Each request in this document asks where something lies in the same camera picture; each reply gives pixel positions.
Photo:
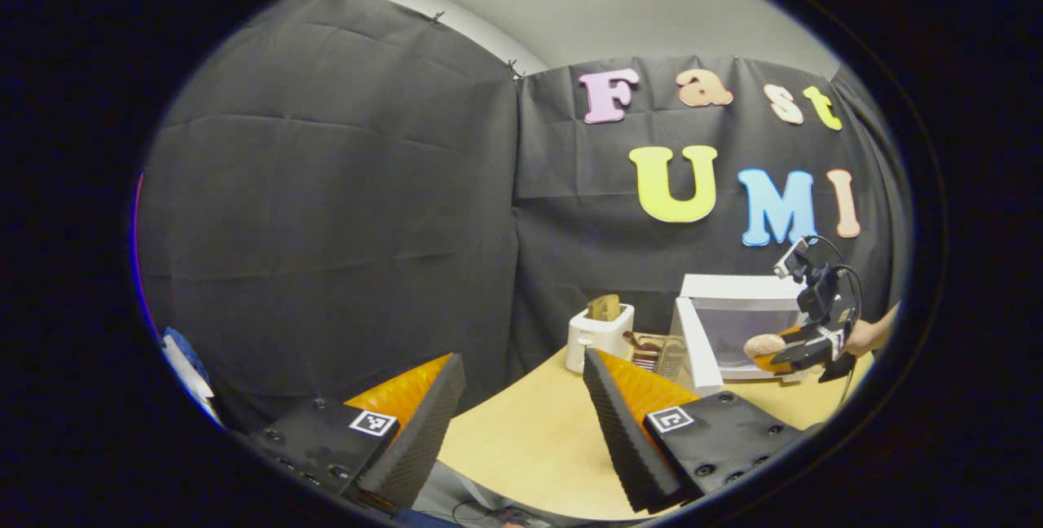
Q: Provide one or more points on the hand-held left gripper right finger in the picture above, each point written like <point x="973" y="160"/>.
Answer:
<point x="619" y="446"/>

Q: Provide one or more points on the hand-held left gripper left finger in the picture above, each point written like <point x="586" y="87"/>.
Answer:
<point x="415" y="446"/>

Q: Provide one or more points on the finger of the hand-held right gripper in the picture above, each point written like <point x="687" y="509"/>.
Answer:
<point x="803" y="335"/>
<point x="803" y="357"/>

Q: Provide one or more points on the round tan bread bun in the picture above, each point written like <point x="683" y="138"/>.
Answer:
<point x="762" y="345"/>

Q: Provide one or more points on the white microwave oven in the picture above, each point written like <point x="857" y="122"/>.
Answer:
<point x="733" y="288"/>

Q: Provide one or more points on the white toaster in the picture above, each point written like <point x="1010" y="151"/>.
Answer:
<point x="599" y="340"/>

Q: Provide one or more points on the brown toast slice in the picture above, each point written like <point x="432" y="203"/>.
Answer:
<point x="605" y="308"/>

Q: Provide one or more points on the black backdrop cloth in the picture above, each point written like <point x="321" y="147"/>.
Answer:
<point x="326" y="226"/>

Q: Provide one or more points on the blue and white object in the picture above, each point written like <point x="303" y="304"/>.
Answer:
<point x="187" y="365"/>

